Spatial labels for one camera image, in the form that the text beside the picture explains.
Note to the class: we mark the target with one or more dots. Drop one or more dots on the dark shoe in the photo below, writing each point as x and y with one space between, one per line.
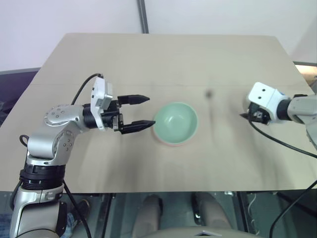
83 205

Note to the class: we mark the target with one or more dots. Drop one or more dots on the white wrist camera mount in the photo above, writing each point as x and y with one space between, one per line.
262 96
98 92

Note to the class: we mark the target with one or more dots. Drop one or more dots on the dark purple furniture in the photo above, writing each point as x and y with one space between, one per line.
12 86

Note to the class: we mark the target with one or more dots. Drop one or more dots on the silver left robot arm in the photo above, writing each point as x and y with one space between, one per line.
42 143

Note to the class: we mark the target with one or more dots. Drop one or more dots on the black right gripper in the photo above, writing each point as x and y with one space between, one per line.
258 115

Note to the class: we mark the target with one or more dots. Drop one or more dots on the green bowl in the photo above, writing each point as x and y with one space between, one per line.
175 121

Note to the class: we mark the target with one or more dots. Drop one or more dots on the blue plaid cloth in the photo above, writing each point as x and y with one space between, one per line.
70 224

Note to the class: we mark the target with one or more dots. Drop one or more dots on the grey metal pole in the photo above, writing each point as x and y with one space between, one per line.
143 17

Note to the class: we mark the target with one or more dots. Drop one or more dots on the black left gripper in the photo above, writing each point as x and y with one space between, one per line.
114 116

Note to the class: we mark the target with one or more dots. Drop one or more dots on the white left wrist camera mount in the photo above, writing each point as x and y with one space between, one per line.
98 92

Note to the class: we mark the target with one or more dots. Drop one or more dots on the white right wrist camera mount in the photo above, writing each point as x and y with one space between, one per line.
262 96

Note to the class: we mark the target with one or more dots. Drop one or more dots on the side table with clutter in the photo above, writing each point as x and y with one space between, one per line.
308 72

